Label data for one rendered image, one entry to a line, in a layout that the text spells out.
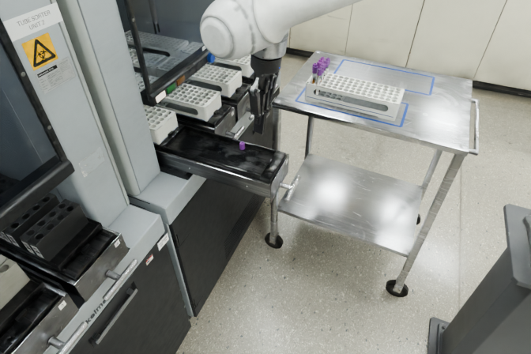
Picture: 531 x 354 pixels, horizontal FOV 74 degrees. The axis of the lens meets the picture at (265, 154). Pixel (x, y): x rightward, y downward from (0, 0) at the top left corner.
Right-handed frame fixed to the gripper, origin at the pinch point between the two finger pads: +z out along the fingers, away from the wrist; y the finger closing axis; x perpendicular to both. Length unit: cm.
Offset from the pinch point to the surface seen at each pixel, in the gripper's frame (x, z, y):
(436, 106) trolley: 42, 1, -43
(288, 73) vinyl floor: -68, 90, -186
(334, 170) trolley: 14, 58, -58
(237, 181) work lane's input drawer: 2.1, 10.1, 14.4
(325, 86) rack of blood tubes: 8.9, -1.4, -26.9
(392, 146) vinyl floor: 34, 82, -128
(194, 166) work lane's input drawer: -10.9, 10.6, 15.7
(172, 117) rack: -24.7, 4.7, 7.5
